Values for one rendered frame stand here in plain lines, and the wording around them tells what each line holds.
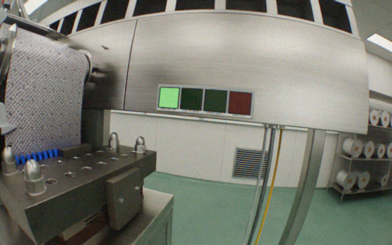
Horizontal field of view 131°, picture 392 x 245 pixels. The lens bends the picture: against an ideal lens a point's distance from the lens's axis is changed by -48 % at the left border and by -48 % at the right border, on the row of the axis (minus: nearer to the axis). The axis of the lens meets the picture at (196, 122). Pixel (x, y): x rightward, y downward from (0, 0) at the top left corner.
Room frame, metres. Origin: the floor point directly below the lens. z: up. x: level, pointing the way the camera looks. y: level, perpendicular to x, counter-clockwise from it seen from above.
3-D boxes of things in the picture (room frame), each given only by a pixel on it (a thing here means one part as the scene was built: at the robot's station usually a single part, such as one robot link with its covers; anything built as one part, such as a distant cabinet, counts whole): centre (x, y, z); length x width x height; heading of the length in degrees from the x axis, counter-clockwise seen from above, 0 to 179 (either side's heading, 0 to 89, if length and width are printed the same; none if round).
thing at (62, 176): (0.31, 0.22, 1.00); 0.40 x 0.16 x 0.06; 169
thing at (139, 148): (0.46, 0.15, 1.05); 0.04 x 0.04 x 0.04
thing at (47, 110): (0.30, 0.35, 1.12); 0.23 x 0.01 x 0.18; 169
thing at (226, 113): (0.43, -0.01, 1.19); 0.25 x 0.01 x 0.07; 79
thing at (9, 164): (0.15, 0.31, 1.05); 0.04 x 0.04 x 0.04
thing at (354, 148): (1.80, -3.26, 0.93); 1.83 x 0.53 x 1.85; 79
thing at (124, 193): (0.31, 0.13, 0.97); 0.10 x 0.03 x 0.11; 169
